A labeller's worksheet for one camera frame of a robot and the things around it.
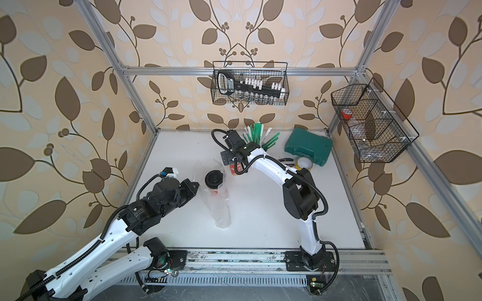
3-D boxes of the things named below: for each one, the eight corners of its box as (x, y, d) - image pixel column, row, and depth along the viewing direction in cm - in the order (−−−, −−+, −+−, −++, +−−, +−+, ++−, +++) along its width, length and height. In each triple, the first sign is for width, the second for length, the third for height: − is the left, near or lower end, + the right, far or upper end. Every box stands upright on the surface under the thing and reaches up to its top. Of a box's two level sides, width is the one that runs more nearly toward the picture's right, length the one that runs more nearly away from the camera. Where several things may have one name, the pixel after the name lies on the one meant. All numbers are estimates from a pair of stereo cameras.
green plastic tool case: (281, 150, 112) (282, 145, 109) (294, 129, 124) (295, 124, 120) (322, 168, 104) (325, 163, 100) (332, 144, 115) (335, 139, 112)
